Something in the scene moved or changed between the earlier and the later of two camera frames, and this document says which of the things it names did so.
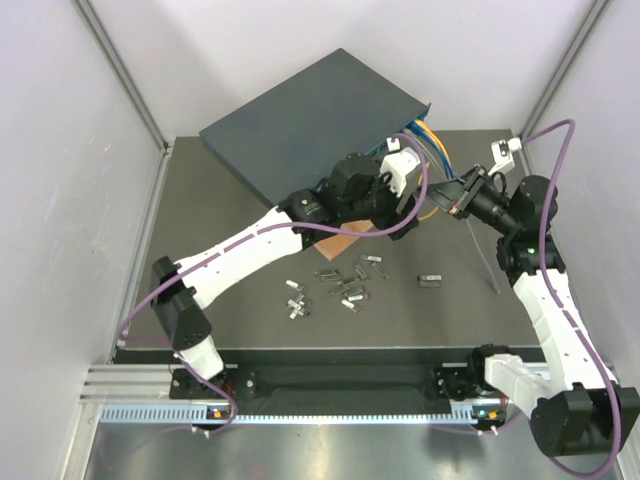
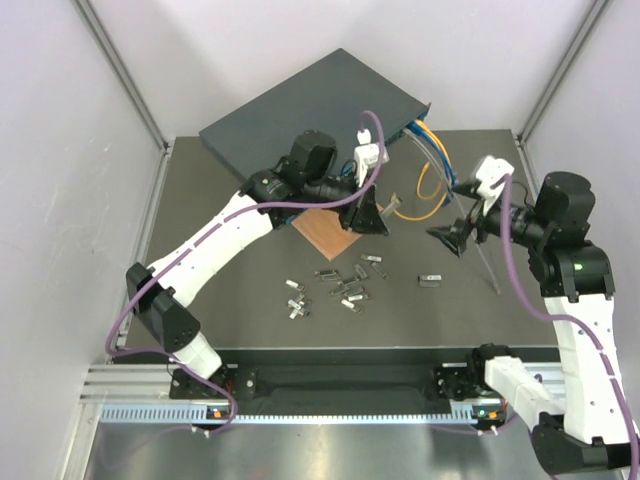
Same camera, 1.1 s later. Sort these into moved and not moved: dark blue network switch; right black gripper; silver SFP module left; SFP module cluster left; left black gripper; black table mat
Moved: left black gripper; right black gripper
Not moved: SFP module cluster left; silver SFP module left; dark blue network switch; black table mat
